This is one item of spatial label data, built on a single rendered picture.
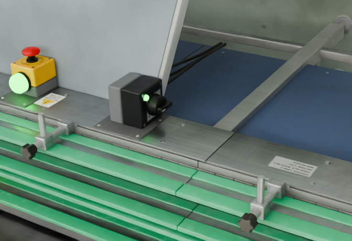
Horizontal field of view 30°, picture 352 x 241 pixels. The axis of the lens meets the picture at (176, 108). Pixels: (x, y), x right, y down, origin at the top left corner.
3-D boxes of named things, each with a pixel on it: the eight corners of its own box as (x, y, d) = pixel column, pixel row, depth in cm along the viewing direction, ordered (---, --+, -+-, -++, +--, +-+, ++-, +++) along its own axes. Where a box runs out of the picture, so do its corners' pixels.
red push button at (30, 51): (19, 64, 145) (17, 49, 143) (31, 57, 148) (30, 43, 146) (33, 67, 143) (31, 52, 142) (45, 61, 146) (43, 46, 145)
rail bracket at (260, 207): (268, 187, 114) (233, 229, 104) (270, 151, 110) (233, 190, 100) (290, 194, 112) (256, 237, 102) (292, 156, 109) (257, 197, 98)
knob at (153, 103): (159, 109, 134) (173, 113, 132) (147, 118, 130) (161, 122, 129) (158, 89, 132) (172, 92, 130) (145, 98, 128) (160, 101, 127)
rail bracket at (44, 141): (63, 127, 136) (18, 157, 126) (59, 95, 132) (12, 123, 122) (78, 132, 134) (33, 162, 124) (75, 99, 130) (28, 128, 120)
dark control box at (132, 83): (133, 104, 140) (109, 121, 134) (131, 70, 136) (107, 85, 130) (166, 112, 136) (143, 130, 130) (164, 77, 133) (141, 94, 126)
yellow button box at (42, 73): (36, 79, 153) (13, 92, 148) (32, 50, 150) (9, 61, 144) (59, 86, 150) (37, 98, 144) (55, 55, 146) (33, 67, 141)
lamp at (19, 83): (17, 88, 146) (7, 93, 144) (14, 69, 144) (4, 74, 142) (32, 92, 144) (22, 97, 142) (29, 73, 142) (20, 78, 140)
